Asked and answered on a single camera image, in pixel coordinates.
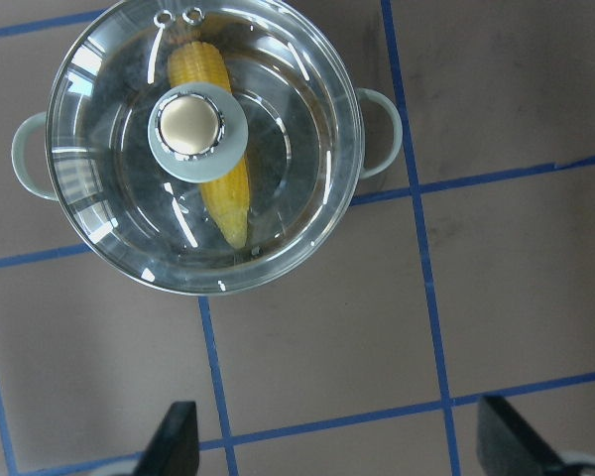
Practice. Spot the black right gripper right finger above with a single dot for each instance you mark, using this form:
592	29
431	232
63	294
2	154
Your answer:
508	445

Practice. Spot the yellow corn cob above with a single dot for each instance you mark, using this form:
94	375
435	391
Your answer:
228	198

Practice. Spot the brown paper table cover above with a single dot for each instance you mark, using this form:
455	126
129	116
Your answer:
466	268

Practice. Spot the glass pot lid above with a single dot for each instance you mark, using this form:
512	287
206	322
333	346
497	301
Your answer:
104	198

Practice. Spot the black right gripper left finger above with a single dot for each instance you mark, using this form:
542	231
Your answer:
174	448

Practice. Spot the pale green cooking pot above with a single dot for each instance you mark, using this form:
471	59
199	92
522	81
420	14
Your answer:
377	134

